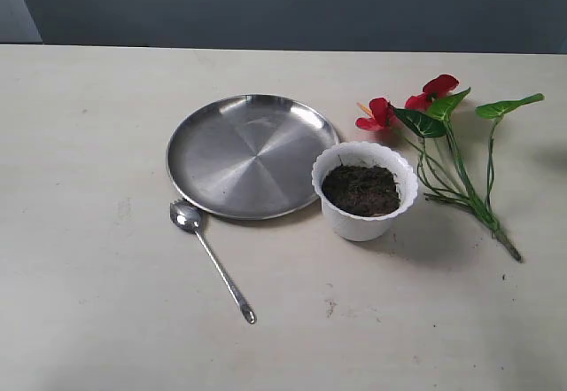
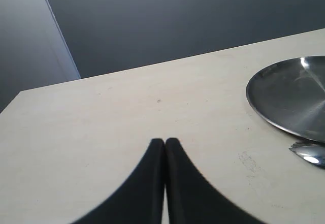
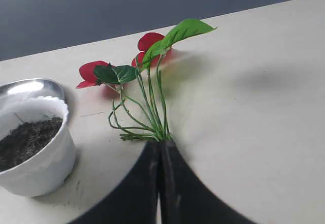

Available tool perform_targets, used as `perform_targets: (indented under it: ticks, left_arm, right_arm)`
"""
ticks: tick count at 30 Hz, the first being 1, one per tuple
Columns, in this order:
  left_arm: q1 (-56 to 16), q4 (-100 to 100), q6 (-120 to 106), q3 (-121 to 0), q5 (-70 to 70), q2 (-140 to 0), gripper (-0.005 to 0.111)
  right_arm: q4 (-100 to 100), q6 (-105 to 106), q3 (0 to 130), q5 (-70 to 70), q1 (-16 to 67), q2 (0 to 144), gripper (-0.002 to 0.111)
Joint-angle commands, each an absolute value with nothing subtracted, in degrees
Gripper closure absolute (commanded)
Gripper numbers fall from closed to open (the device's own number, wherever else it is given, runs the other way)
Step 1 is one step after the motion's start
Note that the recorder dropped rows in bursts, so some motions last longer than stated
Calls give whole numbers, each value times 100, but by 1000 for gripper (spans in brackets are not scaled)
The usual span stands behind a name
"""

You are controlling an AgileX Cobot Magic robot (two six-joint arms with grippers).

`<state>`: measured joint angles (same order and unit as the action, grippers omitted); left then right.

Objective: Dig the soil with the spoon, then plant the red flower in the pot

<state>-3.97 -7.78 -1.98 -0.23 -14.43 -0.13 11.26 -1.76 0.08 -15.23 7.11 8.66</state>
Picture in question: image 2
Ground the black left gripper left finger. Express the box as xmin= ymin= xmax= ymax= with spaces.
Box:
xmin=75 ymin=138 xmax=166 ymax=223

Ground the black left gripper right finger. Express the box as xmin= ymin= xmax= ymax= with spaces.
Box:
xmin=165 ymin=138 xmax=262 ymax=223

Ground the silver metal spoon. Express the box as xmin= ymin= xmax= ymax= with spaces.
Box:
xmin=289 ymin=142 xmax=324 ymax=169

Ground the round steel plate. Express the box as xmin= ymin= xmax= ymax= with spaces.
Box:
xmin=246 ymin=56 xmax=324 ymax=143

